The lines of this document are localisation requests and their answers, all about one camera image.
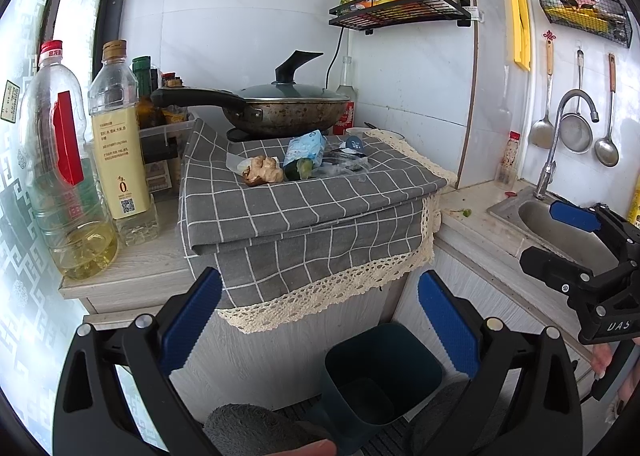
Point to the person's right hand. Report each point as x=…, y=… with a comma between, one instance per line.
x=602, y=355

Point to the clear plastic condiment tray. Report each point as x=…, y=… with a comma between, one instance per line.
x=163, y=149

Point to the green cucumber end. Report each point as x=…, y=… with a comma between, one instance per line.
x=299, y=169

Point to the person's left hand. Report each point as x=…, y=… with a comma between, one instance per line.
x=318, y=448

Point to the large red-cap oil bottle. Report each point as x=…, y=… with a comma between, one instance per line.
x=60, y=179

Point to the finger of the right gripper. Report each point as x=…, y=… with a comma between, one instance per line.
x=573, y=216
x=556, y=272

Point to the ginger root piece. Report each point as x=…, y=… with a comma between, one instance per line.
x=263, y=170

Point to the green-cap sauce bottle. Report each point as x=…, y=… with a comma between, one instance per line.
x=141, y=66

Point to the metal spoon ladle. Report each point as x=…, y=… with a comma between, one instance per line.
x=604, y=147

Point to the metal strainer skimmer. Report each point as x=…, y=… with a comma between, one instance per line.
x=575, y=131

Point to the small spice jar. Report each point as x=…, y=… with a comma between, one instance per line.
x=506, y=170

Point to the grey fluffy slipper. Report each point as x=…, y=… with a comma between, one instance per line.
x=244, y=429

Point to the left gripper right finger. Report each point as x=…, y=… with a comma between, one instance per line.
x=519, y=395

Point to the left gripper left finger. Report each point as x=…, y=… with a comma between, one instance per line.
x=91, y=415

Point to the metal ladle wooden handle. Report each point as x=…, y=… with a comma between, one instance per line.
x=542, y=131

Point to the black wire wall shelf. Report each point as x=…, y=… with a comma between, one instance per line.
x=369, y=15

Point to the wok with black handle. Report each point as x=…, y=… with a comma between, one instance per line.
x=268, y=118

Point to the black wire wall basket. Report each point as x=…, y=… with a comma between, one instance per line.
x=608, y=19

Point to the grey checked lace cloth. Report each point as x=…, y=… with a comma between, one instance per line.
x=291, y=249

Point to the glass wok lid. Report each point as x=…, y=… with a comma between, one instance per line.
x=285, y=88

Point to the yellow-label oil bottle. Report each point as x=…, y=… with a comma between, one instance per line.
x=117, y=152

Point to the dark green trash bin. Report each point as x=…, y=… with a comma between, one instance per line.
x=371, y=380

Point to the stainless steel sink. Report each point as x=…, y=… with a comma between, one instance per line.
x=532, y=217

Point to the yellow cutting board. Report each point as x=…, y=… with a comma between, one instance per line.
x=521, y=44

